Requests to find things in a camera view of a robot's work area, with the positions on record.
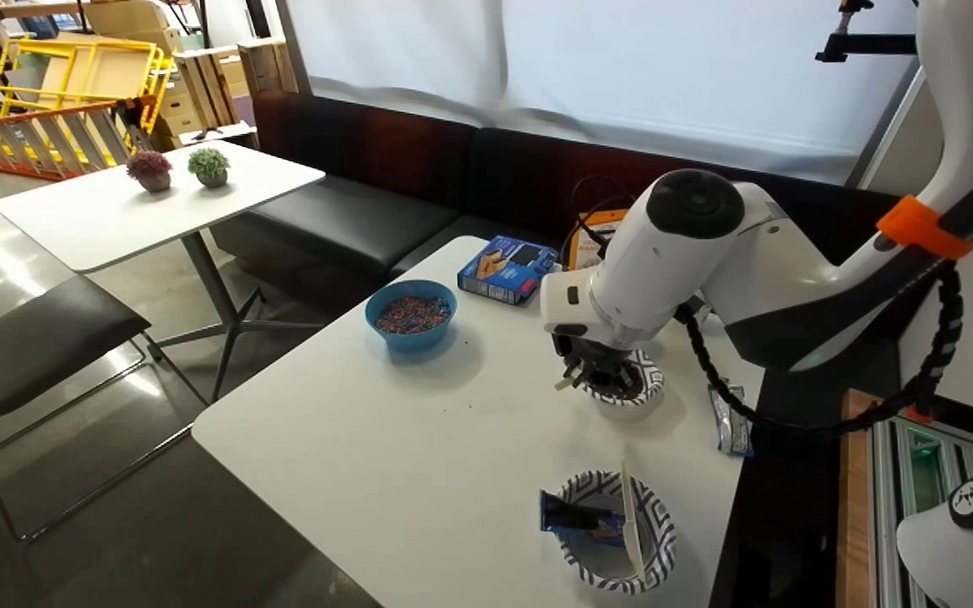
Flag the orange striped barrier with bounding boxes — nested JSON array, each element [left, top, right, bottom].
[[0, 97, 147, 182]]

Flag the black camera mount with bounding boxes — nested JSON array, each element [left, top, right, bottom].
[[814, 0, 919, 64]]

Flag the black metal-frame chair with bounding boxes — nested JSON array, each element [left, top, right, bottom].
[[0, 273, 214, 546]]

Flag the white plastic knife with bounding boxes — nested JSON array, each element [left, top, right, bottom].
[[620, 473, 648, 577]]

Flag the orange snack pouch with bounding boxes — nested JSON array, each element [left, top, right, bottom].
[[562, 204, 634, 273]]

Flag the wooden board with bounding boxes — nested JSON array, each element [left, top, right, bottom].
[[836, 386, 884, 608]]

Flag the black braided cable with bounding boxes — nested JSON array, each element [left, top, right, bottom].
[[669, 261, 969, 437]]

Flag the white side table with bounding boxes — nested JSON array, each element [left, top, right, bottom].
[[0, 140, 329, 402]]

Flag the black bench seat cushion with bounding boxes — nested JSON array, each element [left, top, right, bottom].
[[210, 171, 463, 306]]

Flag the patterned paper bowl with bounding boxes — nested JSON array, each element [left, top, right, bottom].
[[568, 346, 669, 413]]

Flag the orange cable clip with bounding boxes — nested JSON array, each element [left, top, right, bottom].
[[871, 194, 973, 264]]

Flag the wooden drawer cabinet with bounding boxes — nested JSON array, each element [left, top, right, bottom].
[[160, 38, 304, 146]]

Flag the silver blue foil packet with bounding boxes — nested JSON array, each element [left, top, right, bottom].
[[707, 378, 757, 461]]

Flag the blue plastic bowl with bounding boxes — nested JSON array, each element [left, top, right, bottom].
[[362, 278, 458, 362]]

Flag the yellow metal frame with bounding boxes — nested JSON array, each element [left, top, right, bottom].
[[0, 34, 180, 136]]

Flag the dark blue wrapper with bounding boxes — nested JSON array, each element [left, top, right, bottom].
[[538, 490, 629, 555]]

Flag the multicoloured candy pieces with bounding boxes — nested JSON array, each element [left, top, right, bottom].
[[375, 289, 453, 337]]

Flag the aluminium frame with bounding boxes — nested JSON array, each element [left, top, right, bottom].
[[866, 398, 973, 608]]

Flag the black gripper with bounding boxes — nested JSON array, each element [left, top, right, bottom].
[[549, 324, 640, 391]]

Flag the dark bench backrest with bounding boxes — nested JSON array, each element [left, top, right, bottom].
[[249, 87, 906, 273]]

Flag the blue cookie box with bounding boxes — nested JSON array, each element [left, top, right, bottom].
[[456, 232, 562, 306]]

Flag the white window blind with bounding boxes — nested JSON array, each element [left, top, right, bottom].
[[281, 0, 922, 188]]

